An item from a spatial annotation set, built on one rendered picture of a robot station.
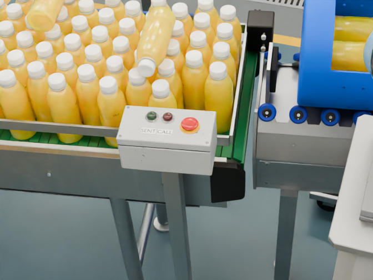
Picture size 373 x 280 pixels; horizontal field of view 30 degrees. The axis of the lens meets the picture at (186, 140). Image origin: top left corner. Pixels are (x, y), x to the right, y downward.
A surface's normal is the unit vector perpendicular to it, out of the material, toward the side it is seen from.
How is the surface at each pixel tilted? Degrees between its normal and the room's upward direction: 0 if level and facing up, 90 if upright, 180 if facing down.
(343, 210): 0
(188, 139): 0
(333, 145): 70
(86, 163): 90
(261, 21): 0
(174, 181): 90
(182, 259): 90
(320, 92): 95
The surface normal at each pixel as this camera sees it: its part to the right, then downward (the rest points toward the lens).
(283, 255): -0.15, 0.75
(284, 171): -0.11, 0.93
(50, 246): -0.06, -0.66
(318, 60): -0.16, 0.35
